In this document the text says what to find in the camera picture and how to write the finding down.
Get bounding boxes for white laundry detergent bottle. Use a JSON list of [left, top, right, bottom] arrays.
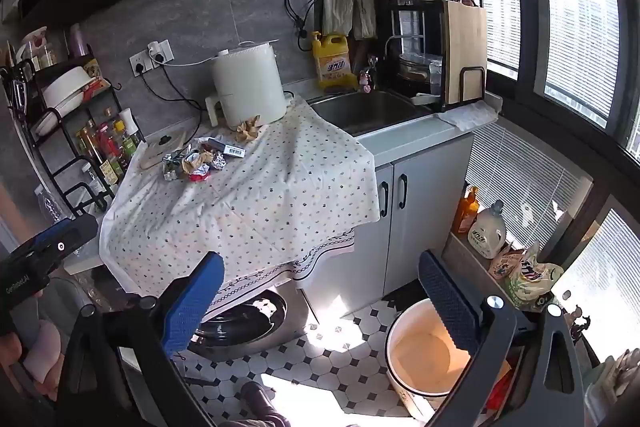
[[467, 199, 507, 260]]

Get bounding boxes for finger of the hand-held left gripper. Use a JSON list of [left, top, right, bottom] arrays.
[[10, 213, 99, 269]]

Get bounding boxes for small black white box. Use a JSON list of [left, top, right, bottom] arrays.
[[207, 137, 248, 158]]

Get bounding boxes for row of condiment bottles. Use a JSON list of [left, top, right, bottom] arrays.
[[75, 117, 143, 182]]

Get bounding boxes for coiled black cable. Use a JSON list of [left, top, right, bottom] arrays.
[[284, 0, 323, 52]]

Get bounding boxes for steel pot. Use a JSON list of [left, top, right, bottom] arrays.
[[397, 49, 443, 82]]

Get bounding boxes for purple tumbler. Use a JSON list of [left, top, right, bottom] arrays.
[[69, 23, 90, 58]]

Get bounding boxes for clear plastic water bottle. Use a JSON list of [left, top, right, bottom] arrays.
[[34, 184, 68, 223]]

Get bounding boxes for green white refill bag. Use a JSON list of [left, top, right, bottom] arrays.
[[505, 242, 565, 313]]

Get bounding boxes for black power cable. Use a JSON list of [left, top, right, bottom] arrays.
[[137, 72, 206, 112]]

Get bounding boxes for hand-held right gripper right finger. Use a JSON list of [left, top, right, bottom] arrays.
[[417, 249, 586, 427]]

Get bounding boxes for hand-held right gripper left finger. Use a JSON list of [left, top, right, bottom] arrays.
[[55, 251, 226, 427]]

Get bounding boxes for steel sink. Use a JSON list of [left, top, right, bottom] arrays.
[[306, 89, 433, 138]]

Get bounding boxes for white air fryer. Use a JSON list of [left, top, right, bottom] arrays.
[[205, 39, 296, 130]]

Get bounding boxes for person's left hand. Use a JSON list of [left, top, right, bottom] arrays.
[[0, 334, 26, 388]]

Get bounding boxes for white bowl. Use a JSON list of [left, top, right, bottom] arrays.
[[40, 67, 98, 112]]

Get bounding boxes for beige wrapper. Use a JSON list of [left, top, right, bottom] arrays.
[[182, 152, 211, 175]]

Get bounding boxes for steel faucet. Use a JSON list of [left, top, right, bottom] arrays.
[[365, 54, 381, 92]]

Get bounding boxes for brown paper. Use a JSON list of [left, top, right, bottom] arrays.
[[236, 117, 263, 142]]

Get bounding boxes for white cloth black vine border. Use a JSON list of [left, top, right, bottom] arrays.
[[205, 229, 357, 308]]

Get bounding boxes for white floral tablecloth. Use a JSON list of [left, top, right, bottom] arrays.
[[98, 96, 381, 295]]

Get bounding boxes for orange bottle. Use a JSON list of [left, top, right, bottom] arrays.
[[456, 187, 481, 235]]

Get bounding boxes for black dish rack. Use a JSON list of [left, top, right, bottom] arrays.
[[385, 0, 488, 112]]

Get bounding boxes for yellow detergent bottle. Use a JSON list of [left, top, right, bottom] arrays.
[[311, 31, 351, 90]]

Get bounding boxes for wooden cutting board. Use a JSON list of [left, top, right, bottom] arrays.
[[440, 0, 488, 105]]

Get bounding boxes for white rag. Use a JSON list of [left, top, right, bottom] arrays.
[[440, 101, 501, 132]]

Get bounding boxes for white window blinds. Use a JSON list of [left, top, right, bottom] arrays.
[[465, 122, 593, 268]]

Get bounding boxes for beige printed packet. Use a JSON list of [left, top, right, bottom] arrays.
[[489, 247, 521, 280]]

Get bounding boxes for white enamel basin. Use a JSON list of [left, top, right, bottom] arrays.
[[384, 298, 516, 424]]

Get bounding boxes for wall socket white plug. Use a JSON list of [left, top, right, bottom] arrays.
[[148, 39, 175, 64]]

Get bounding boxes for black spice rack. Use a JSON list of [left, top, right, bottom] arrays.
[[0, 52, 146, 215]]

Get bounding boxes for grey sink cabinet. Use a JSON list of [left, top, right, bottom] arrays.
[[360, 132, 476, 313]]

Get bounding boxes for washing machine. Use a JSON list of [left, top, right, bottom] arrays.
[[187, 287, 321, 363]]

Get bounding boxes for person's dark shoe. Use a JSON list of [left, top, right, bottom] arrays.
[[240, 379, 291, 427]]

